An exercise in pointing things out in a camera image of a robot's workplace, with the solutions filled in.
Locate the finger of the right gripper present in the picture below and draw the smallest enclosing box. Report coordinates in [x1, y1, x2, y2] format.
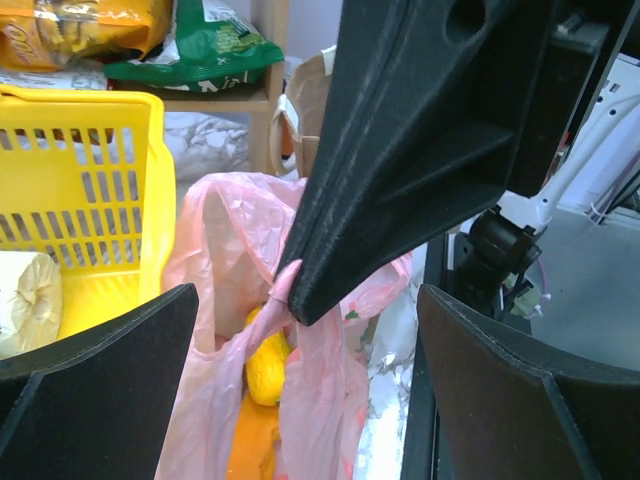
[282, 1, 563, 326]

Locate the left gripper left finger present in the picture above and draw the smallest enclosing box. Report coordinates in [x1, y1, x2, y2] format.
[1, 284, 198, 479]

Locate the wooden shelf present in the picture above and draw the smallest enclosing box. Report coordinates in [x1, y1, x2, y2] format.
[114, 0, 289, 174]

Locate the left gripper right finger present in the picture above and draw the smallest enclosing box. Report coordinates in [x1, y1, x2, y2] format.
[418, 285, 639, 479]

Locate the large yellow shopping basket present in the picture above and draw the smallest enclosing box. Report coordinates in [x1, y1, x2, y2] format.
[1, 85, 176, 338]

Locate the yellow snack bag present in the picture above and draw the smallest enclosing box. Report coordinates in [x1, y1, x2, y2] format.
[1, 0, 173, 72]

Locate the green snack bag lower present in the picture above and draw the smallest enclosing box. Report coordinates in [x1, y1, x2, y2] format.
[104, 1, 284, 93]

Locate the braided toy bread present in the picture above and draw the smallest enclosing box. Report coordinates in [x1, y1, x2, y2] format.
[226, 394, 280, 480]

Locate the brown burlap tote bag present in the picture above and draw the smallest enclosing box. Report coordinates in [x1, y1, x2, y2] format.
[269, 45, 336, 177]

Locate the pink plastic grocery bag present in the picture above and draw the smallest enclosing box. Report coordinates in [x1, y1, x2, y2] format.
[156, 172, 412, 479]

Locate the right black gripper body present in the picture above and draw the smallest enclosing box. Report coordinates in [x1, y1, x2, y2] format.
[507, 1, 639, 197]

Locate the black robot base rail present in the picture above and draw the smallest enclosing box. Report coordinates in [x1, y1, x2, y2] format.
[401, 233, 470, 480]

